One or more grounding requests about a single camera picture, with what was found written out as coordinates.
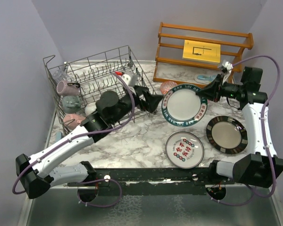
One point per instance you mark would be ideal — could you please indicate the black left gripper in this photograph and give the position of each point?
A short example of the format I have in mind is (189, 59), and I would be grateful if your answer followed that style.
(152, 100)

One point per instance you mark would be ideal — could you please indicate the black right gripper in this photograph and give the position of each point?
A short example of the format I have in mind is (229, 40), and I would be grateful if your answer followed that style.
(212, 92)

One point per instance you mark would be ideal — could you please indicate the green rimmed white plate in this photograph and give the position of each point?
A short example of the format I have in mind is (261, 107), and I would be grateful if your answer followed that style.
(181, 106)

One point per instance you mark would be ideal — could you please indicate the dark rimmed beige plate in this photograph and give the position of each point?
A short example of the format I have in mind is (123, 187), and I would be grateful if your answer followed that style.
(227, 135)

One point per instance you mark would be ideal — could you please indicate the white speckled mug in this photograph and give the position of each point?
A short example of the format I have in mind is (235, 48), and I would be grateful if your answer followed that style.
(90, 108)

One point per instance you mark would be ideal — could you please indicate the white plate red characters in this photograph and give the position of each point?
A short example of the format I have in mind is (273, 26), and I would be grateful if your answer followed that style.
(184, 150)

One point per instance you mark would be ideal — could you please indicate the grey-green ceramic mug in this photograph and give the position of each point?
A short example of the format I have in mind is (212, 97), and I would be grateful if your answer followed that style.
(71, 104)

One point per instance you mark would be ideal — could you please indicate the pink mug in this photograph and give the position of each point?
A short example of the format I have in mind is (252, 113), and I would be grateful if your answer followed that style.
(71, 121)

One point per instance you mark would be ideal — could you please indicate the purple glass mug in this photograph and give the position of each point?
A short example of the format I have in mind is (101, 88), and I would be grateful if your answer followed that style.
(67, 88)

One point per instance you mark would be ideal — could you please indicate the clear octagonal glass tumbler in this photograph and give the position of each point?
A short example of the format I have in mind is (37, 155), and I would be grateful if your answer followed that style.
(60, 75)

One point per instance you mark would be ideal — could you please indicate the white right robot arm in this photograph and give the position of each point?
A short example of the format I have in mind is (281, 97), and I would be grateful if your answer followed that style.
(261, 166)

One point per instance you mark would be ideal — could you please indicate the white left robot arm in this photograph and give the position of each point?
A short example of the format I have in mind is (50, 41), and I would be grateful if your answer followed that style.
(38, 173)

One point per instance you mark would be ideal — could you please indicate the wooden shelf rack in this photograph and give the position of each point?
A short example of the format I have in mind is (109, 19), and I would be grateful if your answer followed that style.
(176, 41)

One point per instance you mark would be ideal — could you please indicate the red patterned bowl near mug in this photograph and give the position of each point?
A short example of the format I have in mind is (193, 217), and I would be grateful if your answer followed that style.
(166, 86)

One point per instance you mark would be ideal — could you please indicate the yellow book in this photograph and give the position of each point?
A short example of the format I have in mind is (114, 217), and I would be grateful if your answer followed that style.
(202, 51)

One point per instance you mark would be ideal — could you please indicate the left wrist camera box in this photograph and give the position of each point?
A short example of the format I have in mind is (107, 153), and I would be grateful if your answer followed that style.
(128, 77)

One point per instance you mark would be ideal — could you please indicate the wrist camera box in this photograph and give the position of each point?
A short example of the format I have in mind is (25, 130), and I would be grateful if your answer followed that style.
(128, 77)
(226, 68)

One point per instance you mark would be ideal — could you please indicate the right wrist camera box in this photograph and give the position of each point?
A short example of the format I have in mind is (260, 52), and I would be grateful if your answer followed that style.
(226, 68)

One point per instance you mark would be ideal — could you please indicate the grey wire dish rack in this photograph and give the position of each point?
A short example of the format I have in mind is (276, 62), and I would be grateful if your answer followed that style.
(94, 74)

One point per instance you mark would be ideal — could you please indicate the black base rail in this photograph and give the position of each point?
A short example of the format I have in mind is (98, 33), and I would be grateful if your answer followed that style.
(152, 181)

